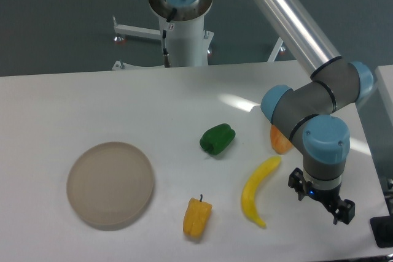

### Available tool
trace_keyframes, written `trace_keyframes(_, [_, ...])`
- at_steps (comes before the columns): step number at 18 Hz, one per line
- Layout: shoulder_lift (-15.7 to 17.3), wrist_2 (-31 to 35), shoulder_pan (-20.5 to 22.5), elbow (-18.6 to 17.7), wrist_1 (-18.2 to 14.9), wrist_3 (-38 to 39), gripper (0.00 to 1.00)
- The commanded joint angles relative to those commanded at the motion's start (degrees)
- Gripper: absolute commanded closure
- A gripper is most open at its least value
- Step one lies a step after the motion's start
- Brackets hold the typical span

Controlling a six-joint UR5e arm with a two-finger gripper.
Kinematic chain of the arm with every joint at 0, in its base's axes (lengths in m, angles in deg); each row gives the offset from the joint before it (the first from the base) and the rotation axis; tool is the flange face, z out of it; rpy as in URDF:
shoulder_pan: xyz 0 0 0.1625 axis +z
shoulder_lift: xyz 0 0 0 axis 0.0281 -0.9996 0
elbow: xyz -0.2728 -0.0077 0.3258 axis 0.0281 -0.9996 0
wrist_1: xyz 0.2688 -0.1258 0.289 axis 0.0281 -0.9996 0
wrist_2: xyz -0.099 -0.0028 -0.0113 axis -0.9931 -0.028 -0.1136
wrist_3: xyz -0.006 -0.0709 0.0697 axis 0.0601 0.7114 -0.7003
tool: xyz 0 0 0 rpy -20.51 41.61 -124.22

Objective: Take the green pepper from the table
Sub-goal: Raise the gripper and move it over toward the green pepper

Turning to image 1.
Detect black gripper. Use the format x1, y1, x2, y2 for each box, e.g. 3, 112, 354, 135
288, 168, 356, 225

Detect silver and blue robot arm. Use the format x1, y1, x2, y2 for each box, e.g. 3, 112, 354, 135
149, 0, 373, 224

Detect green bell pepper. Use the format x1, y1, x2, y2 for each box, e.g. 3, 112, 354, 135
200, 123, 236, 156

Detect yellow bell pepper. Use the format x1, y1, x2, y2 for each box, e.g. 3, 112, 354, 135
183, 194, 212, 239

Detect orange fruit piece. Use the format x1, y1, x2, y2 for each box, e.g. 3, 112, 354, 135
270, 125, 294, 155

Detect black device at table edge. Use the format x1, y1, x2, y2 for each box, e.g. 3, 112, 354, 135
369, 177, 393, 248

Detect yellow banana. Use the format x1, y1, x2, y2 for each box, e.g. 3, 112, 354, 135
240, 155, 281, 228

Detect white furniture at right edge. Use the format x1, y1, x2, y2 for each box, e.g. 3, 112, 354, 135
375, 65, 392, 142

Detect beige round plate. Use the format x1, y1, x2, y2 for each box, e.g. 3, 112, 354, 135
66, 142, 155, 231

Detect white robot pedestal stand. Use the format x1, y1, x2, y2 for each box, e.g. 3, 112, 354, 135
113, 0, 289, 68

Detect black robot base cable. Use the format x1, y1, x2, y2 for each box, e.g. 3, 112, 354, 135
161, 7, 178, 68

